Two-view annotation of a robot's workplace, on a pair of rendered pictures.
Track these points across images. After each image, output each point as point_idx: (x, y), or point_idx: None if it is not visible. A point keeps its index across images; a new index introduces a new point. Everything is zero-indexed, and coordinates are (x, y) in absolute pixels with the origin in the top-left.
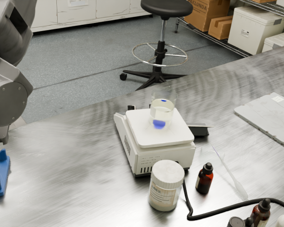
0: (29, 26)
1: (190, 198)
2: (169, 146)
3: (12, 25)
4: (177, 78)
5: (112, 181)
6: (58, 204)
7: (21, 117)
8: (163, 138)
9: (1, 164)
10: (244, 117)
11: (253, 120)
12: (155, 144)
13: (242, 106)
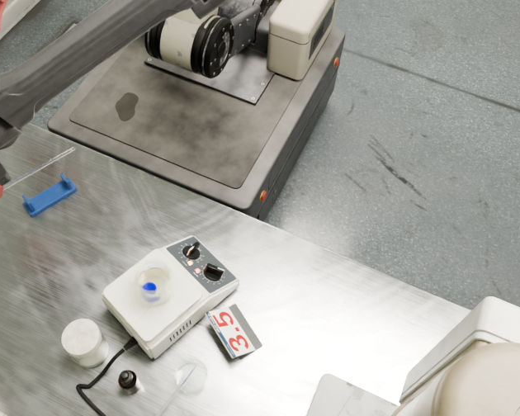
0: (15, 127)
1: (108, 378)
2: None
3: None
4: (361, 264)
5: (93, 291)
6: (41, 263)
7: (293, 125)
8: (125, 309)
9: (61, 191)
10: (314, 395)
11: (312, 410)
12: (112, 304)
13: (343, 384)
